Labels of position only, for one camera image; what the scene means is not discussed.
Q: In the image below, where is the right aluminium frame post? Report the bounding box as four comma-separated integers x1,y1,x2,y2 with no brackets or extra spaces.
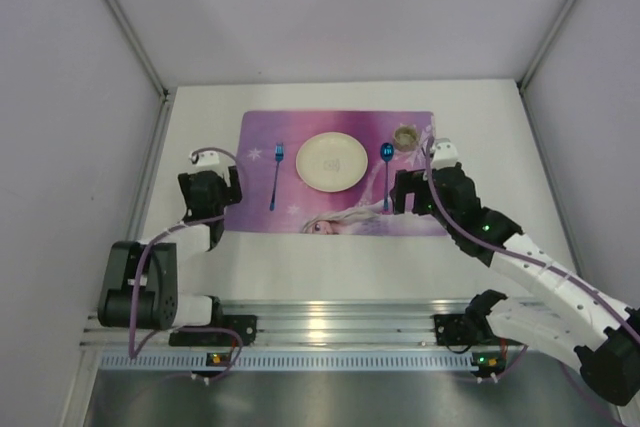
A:
517,0,614,93

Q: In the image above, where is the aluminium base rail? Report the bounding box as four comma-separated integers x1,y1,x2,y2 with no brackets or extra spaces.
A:
79,296,551,348

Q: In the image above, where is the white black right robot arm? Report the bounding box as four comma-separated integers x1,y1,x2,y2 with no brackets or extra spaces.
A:
391,163,639,406

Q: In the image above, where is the blue metallic fork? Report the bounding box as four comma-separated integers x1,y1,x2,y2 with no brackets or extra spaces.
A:
269,142,285,212

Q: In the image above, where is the cream round plate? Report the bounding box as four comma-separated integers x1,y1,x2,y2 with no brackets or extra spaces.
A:
295,132,369,193

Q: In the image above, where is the small beige cup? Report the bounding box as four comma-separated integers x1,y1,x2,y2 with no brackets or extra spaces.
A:
392,125,420,152

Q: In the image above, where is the blue metallic spoon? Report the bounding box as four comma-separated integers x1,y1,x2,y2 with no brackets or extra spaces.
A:
380,142,395,212

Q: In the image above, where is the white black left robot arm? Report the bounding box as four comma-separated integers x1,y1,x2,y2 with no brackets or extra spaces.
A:
98,166,242,330

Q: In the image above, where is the purple princess placemat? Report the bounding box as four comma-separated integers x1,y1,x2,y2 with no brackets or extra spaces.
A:
225,111,445,237

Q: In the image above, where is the white slotted cable duct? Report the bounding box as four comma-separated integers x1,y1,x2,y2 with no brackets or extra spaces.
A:
99,349,505,372

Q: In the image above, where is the left aluminium frame post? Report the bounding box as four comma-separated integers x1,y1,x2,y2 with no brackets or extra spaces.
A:
74,0,171,98

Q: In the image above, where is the aluminium frame post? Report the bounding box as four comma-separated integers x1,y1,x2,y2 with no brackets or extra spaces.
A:
517,0,614,93
74,0,171,98

